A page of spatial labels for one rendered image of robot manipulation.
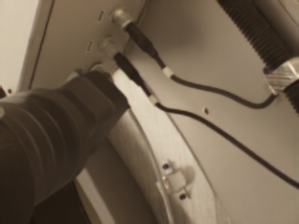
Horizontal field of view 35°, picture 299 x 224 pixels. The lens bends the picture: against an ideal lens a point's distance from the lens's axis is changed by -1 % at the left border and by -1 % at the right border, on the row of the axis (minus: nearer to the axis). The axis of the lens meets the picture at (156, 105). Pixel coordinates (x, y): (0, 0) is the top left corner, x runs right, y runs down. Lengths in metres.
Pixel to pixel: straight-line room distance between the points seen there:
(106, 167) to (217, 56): 0.20
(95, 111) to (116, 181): 0.19
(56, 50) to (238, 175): 0.20
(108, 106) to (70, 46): 0.09
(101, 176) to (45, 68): 0.15
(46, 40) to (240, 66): 0.16
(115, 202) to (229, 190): 0.14
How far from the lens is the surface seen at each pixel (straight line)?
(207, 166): 0.47
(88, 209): 1.55
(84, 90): 0.38
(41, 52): 0.42
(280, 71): 0.35
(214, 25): 0.41
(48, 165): 0.31
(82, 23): 0.43
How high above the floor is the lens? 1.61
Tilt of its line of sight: 15 degrees down
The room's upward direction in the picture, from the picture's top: 9 degrees counter-clockwise
